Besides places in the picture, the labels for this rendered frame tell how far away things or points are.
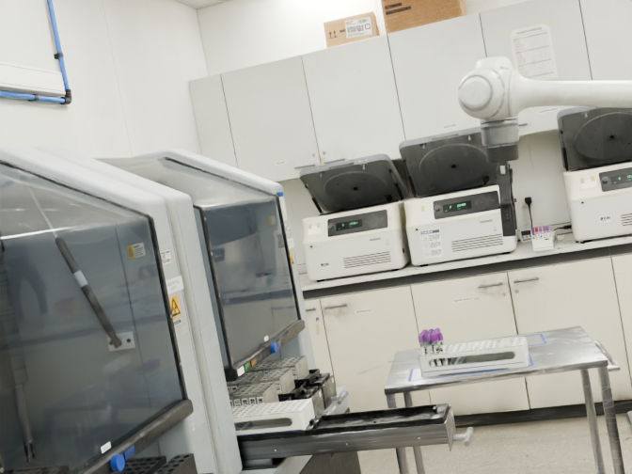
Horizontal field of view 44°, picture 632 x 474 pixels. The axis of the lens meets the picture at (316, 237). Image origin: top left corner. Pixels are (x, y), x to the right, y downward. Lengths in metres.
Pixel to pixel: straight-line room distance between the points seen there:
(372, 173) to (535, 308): 1.16
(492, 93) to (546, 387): 2.77
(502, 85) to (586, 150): 2.83
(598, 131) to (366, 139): 1.26
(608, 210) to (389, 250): 1.12
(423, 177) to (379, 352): 1.04
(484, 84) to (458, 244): 2.52
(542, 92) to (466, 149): 2.66
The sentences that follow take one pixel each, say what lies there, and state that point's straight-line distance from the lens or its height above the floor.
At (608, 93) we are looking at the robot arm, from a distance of 1.84.
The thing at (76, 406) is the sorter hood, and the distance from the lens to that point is 1.41.
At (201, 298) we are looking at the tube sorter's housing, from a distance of 1.91.
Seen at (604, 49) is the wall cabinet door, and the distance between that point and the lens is 4.48.
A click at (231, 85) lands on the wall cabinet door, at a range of 4.78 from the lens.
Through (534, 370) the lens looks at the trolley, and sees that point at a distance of 2.21.
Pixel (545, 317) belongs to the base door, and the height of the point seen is 0.55.
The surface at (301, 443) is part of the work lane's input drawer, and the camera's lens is 1.99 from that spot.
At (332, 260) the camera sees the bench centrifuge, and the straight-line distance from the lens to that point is 4.32.
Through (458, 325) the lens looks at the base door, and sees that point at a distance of 4.25.
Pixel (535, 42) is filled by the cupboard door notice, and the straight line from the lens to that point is 4.47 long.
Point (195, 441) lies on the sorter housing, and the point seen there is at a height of 0.89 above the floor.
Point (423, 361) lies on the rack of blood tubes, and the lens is 2.26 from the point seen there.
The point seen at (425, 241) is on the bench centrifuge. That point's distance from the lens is 4.21.
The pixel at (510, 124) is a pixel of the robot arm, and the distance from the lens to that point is 1.93.
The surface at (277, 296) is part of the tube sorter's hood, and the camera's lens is 2.37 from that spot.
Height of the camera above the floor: 1.38
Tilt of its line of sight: 3 degrees down
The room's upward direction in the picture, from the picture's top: 10 degrees counter-clockwise
